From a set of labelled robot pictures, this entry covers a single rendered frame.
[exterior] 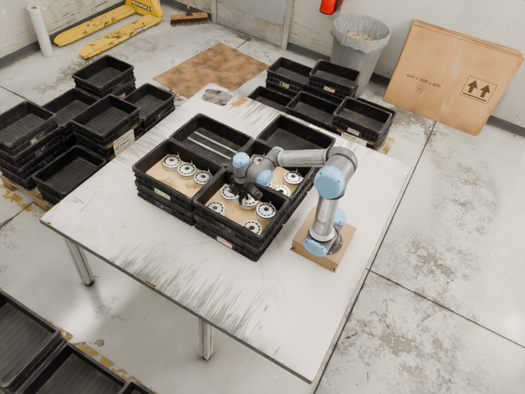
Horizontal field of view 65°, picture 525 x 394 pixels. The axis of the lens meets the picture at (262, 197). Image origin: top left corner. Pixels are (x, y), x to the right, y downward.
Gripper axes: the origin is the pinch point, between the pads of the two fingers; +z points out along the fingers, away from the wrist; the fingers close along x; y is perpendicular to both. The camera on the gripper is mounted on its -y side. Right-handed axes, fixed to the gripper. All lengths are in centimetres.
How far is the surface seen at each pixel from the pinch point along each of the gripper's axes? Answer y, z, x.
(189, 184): 33.8, 3.6, 3.7
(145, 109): 141, 58, -69
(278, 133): 16, 13, -64
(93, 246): 54, 9, 58
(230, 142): 35, 9, -39
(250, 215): -4.7, 3.9, 2.7
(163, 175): 49.5, 3.1, 6.3
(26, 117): 189, 38, -1
